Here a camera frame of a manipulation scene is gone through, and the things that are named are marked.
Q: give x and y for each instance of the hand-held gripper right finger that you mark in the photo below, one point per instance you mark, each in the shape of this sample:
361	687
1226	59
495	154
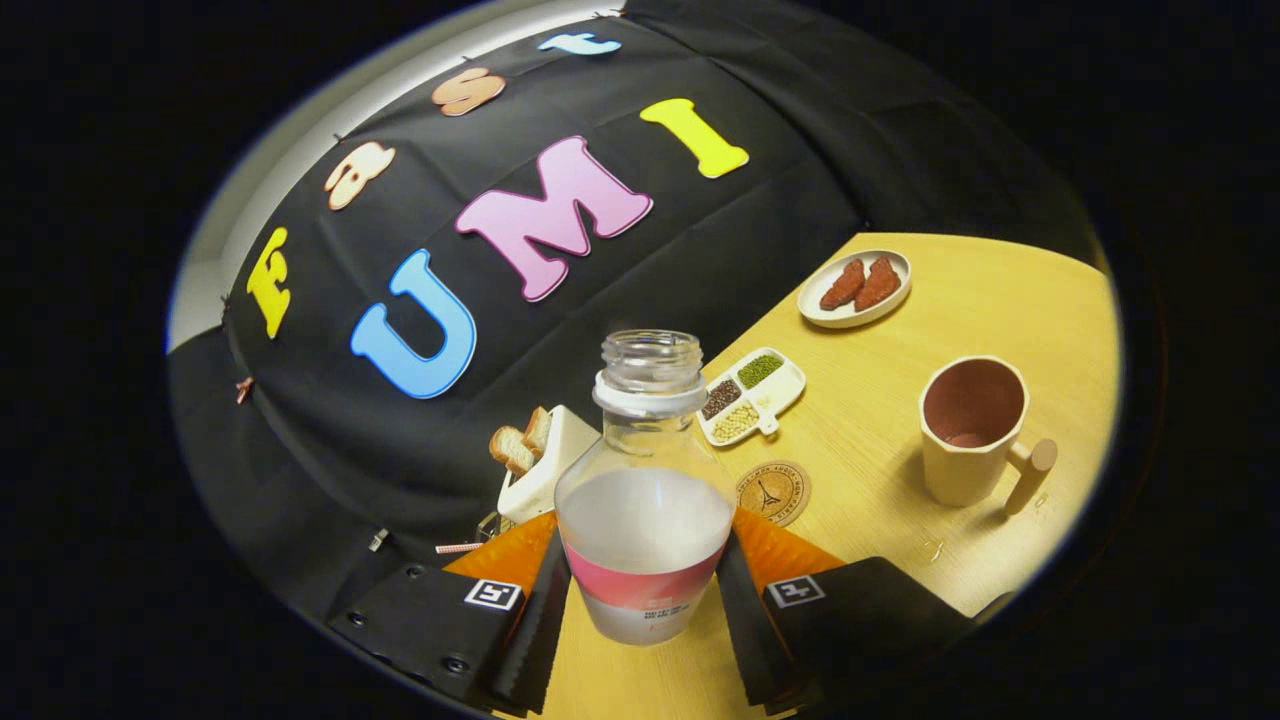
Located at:
748	635

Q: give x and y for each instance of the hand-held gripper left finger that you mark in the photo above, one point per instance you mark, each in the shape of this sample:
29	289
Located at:
540	645

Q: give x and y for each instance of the clear juice bottle pink label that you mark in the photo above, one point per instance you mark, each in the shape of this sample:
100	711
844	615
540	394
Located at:
645	520

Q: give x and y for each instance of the round cork coaster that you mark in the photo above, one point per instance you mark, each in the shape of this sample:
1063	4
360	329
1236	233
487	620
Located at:
790	480

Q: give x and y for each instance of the pink straw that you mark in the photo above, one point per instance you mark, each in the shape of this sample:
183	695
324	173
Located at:
458	547

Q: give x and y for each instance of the white toaster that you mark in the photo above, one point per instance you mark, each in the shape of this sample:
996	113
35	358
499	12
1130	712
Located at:
552	472

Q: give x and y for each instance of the silver cloth clip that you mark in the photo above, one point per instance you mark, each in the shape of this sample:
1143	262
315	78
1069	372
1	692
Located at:
379	540

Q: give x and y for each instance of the toast slice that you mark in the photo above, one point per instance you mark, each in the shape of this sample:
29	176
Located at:
537	432
510	450

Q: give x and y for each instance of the white divided bean dish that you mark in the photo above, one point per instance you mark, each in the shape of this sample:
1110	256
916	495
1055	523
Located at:
785	390

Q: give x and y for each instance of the black backdrop cloth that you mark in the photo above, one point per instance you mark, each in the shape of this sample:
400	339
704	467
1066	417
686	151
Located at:
300	430

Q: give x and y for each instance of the white round plate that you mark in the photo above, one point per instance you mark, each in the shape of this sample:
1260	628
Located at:
830	315

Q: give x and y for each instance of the red meat piece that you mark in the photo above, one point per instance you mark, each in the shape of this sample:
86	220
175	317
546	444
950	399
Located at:
878	283
842	285

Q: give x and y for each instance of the pink cloth clip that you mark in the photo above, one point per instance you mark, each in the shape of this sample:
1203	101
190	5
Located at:
244	390

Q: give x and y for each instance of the wooden table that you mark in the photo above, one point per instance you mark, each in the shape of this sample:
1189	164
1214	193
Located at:
1000	300

